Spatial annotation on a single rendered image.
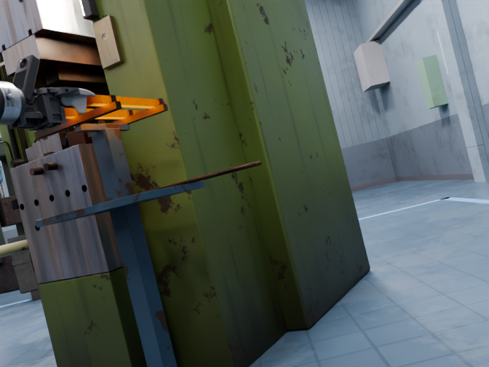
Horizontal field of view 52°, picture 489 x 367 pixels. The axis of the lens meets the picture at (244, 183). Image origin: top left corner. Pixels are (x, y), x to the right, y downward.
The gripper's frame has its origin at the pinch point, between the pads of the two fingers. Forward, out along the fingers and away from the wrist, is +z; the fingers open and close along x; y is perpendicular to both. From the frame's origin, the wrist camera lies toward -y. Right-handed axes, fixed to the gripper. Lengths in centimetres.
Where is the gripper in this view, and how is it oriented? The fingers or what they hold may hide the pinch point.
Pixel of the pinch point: (76, 98)
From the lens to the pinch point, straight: 133.1
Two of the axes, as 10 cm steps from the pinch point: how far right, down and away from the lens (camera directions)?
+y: 2.4, 9.7, 0.0
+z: 4.4, -1.0, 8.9
